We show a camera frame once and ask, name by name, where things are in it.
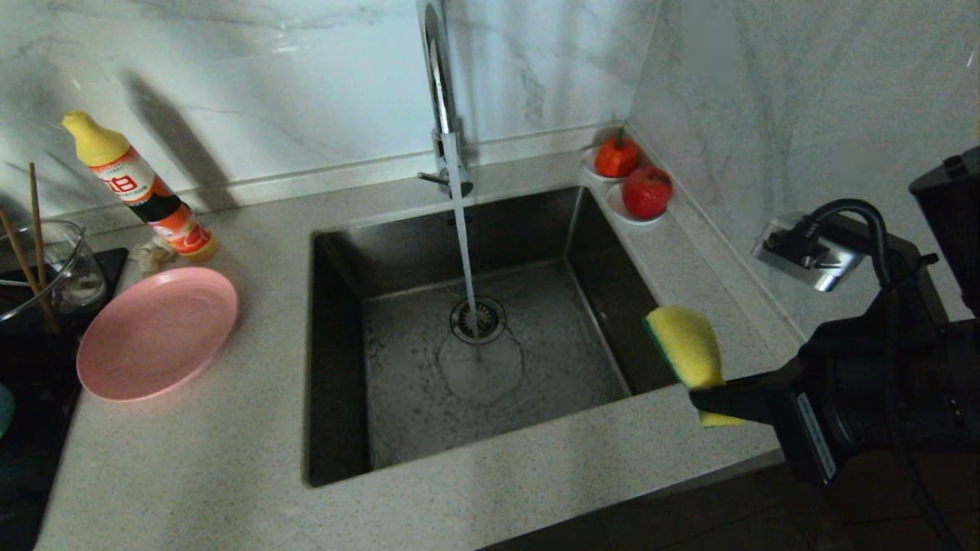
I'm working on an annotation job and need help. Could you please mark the yellow dish soap bottle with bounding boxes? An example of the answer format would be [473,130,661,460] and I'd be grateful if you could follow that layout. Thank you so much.
[63,111,221,262]

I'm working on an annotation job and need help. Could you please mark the pink round plate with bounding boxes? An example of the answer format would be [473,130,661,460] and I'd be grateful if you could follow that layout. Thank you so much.
[77,266,240,402]

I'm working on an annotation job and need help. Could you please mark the brown wooden chopstick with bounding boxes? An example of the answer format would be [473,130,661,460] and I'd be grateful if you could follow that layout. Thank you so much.
[29,162,48,290]
[0,208,60,335]

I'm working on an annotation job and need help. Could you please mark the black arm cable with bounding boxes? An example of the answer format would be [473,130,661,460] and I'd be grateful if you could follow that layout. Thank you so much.
[800,199,967,551]

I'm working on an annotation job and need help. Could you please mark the yellow green sponge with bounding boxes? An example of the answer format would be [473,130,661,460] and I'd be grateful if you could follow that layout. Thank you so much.
[643,306,748,428]

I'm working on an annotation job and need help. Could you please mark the red apple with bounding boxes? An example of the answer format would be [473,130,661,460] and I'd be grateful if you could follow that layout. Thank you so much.
[622,167,673,220]

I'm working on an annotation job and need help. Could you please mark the chrome faucet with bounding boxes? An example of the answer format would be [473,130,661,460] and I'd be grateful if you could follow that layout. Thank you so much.
[417,0,474,200]

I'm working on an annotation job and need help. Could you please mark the crumpled beige rag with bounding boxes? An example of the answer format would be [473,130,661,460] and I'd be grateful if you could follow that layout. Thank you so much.
[136,239,181,276]

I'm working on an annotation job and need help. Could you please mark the orange-red tomato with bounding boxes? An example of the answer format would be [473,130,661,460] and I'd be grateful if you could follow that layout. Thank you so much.
[595,130,640,178]

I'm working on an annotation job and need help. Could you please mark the clear glass jar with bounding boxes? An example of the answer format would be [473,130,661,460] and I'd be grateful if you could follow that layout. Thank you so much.
[0,220,108,321]

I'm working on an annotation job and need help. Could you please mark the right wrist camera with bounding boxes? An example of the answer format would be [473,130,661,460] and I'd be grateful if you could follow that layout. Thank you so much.
[752,213,936,322]

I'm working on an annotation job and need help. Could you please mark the stainless steel sink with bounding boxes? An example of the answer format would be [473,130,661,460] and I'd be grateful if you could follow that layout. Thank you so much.
[305,186,701,488]

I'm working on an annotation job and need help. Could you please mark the metal sink drain strainer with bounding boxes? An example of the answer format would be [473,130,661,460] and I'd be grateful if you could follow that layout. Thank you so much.
[450,297,507,346]

